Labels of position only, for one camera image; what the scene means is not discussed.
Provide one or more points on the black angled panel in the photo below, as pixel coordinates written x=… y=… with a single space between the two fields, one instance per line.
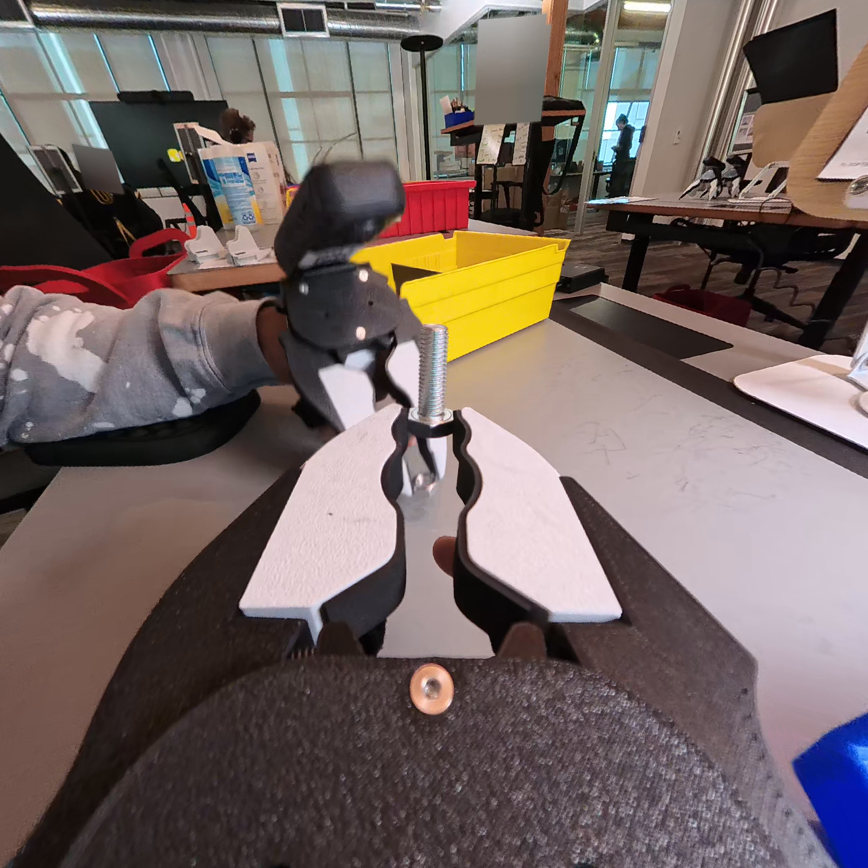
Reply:
x=41 y=217

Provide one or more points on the orange traffic cone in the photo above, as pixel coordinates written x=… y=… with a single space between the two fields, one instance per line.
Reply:
x=190 y=220

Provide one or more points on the black padded chair armrest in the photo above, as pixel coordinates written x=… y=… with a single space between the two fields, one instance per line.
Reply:
x=149 y=434

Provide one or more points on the silver hex nut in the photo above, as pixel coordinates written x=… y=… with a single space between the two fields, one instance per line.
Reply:
x=434 y=420

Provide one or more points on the long wooden desk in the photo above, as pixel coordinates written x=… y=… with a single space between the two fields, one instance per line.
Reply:
x=746 y=210

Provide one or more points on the idle black white gripper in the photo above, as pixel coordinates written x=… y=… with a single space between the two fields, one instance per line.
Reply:
x=732 y=176
x=705 y=177

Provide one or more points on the wooden post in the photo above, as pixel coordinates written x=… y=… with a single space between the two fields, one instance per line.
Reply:
x=556 y=47

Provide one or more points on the blue plastic bin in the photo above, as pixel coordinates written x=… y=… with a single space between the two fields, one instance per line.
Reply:
x=837 y=793

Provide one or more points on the person's left hand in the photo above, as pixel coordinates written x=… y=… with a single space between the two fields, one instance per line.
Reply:
x=272 y=352

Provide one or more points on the black tilted screen panel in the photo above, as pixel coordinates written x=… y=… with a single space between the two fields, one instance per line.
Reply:
x=790 y=58

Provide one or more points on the red tote bag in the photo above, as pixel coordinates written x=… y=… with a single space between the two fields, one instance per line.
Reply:
x=102 y=271

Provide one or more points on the printed instruction sheet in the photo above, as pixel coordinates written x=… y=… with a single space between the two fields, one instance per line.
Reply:
x=847 y=152

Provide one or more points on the blue white wipes canister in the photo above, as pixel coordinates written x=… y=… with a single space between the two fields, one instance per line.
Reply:
x=230 y=186

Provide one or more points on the white cardboard box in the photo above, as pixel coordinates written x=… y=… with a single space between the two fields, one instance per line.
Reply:
x=271 y=180

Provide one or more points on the yellow plastic bin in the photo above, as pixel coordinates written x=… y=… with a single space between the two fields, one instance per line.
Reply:
x=488 y=291

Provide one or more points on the black monitor screen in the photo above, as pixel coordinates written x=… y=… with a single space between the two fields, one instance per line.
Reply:
x=142 y=135

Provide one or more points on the black floor lamp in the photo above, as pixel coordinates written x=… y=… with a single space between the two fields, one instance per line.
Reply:
x=424 y=102

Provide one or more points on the black flat box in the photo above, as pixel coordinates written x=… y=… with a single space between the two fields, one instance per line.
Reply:
x=580 y=275

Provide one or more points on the black standing desk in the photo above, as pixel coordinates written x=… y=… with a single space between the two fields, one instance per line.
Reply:
x=536 y=135

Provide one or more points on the red fabric bin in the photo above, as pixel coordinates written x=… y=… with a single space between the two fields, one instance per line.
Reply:
x=705 y=305

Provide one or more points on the silver hex bolt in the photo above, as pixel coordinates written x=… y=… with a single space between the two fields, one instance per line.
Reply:
x=432 y=369

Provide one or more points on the red plastic bin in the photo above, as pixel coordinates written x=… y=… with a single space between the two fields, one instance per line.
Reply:
x=434 y=207

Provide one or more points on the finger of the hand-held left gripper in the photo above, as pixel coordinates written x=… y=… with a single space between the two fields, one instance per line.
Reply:
x=349 y=393
x=407 y=369

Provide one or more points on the white gripper holder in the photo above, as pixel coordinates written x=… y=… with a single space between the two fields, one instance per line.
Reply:
x=247 y=249
x=203 y=247

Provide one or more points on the silver ventilation duct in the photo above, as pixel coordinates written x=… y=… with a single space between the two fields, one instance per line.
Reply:
x=169 y=15

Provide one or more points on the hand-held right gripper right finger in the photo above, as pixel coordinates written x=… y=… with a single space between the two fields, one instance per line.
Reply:
x=536 y=536

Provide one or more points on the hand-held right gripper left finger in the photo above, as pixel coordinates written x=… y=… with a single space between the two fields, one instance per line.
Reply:
x=325 y=529

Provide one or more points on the person's right hand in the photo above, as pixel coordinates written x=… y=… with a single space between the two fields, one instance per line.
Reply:
x=445 y=555

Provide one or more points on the person's left forearm grey sleeve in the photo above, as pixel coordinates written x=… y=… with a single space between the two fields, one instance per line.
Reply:
x=122 y=359

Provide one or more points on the white air vent grille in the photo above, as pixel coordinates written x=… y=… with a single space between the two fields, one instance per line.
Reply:
x=303 y=19

